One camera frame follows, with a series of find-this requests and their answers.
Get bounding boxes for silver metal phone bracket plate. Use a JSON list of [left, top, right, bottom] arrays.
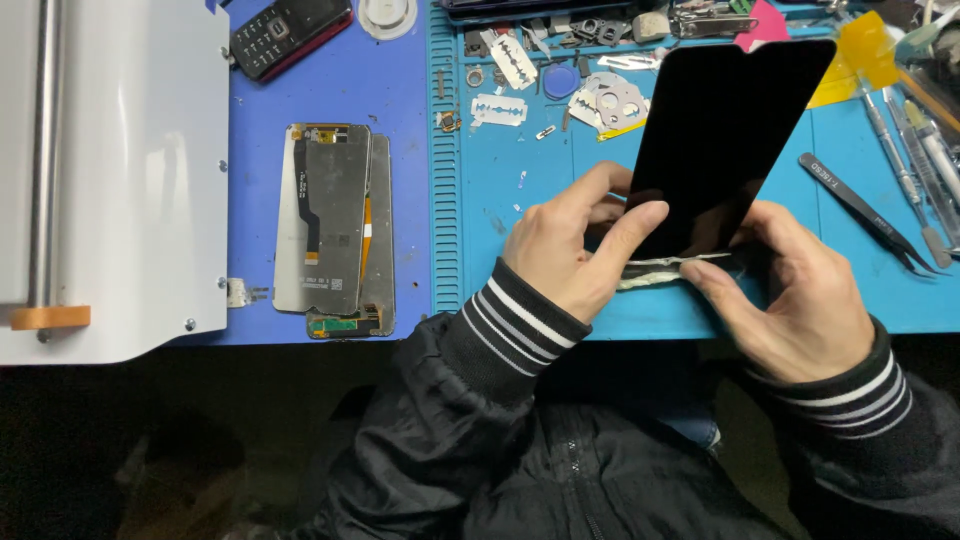
[[594, 81, 651, 132]]

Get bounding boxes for dark phone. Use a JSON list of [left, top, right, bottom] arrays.
[[438, 0, 639, 24]]

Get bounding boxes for silver handle precision tool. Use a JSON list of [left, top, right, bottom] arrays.
[[855, 82, 955, 270]]

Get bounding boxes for black phone display panel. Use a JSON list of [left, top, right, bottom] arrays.
[[624, 39, 838, 262]]

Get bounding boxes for white laminating machine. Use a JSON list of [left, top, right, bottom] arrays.
[[0, 0, 232, 367]]

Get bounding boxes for bundle of hand tools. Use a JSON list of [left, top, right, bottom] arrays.
[[882, 0, 960, 249]]

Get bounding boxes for clear protective film strip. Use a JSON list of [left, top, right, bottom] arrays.
[[616, 251, 736, 292]]

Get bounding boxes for grey display back green connector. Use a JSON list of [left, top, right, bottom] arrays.
[[306, 133, 396, 340]]

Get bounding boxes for black and red keypad phone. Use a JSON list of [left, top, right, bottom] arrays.
[[229, 0, 355, 83]]

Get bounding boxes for person's black jacket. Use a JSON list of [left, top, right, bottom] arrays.
[[285, 330, 960, 540]]

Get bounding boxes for heap of small phone parts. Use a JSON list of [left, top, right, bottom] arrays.
[[462, 0, 760, 61]]

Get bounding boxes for blue silicone repair mat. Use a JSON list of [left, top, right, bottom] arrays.
[[426, 0, 960, 342]]

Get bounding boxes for silver razor blade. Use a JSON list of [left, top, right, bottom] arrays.
[[567, 88, 603, 129], [489, 32, 540, 91], [470, 93, 529, 128]]

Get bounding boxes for person's left hand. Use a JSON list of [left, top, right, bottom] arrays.
[[501, 160, 670, 325]]

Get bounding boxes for yellow adhesive tape piece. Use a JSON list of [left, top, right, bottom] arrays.
[[807, 9, 901, 111]]

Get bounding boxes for pink paper piece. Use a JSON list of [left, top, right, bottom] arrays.
[[733, 0, 792, 54]]

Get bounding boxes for person's right hand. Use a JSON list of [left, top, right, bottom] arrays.
[[679, 199, 876, 386]]

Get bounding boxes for black tweezers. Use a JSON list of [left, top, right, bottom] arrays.
[[798, 152, 948, 278]]

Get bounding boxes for grey display back with flex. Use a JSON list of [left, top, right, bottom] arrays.
[[272, 123, 373, 316]]

